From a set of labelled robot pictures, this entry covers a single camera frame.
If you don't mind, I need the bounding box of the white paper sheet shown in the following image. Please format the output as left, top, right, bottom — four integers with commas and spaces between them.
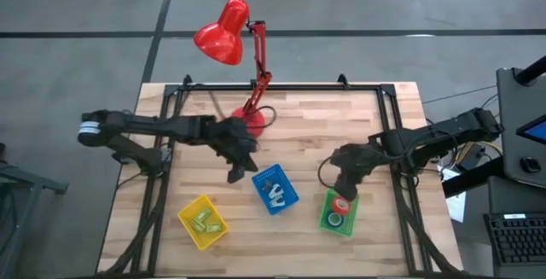
438, 166, 468, 224

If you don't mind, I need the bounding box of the black pole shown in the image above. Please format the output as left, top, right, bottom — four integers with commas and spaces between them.
513, 55, 546, 87

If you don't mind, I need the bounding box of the black support beam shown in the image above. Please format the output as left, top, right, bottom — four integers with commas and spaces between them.
441, 155, 507, 199

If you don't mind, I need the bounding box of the black keyboard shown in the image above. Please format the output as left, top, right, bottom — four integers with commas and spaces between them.
483, 212, 546, 267

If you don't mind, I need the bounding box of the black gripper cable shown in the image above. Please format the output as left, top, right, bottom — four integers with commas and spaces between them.
254, 105, 279, 130
317, 154, 339, 189

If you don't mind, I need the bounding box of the grey side table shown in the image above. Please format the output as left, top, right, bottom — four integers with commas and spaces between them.
497, 67, 546, 189

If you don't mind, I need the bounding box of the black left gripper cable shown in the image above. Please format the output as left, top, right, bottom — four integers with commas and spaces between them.
254, 105, 279, 130

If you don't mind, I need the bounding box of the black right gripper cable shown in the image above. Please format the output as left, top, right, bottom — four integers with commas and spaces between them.
317, 154, 339, 189

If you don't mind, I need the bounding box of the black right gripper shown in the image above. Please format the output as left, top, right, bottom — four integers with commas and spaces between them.
331, 142, 386, 201

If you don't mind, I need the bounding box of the grey metal stand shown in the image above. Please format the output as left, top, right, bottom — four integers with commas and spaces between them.
0, 142, 69, 279

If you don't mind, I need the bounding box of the blue plastic basket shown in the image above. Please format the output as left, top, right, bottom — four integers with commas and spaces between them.
251, 163, 300, 217

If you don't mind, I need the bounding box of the grey keyboard desk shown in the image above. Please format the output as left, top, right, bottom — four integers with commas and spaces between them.
488, 175, 546, 279

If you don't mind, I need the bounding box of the red desk lamp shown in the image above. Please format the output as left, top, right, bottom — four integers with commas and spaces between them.
193, 0, 274, 138

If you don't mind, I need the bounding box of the green plastic basket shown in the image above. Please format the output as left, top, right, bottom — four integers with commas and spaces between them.
318, 188, 361, 238

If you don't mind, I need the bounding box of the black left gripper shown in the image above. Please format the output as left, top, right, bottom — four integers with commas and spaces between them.
203, 117, 260, 184

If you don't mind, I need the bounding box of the red tape roll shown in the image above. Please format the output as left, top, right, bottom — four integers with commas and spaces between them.
332, 196, 352, 217

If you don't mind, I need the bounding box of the yellow cable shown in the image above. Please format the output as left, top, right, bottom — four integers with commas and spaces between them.
456, 139, 504, 164

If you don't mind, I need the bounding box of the black metal table frame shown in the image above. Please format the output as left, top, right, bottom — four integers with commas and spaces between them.
96, 73, 462, 278

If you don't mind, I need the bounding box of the yellow plastic basket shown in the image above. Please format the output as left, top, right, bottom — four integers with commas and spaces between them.
177, 194, 229, 252

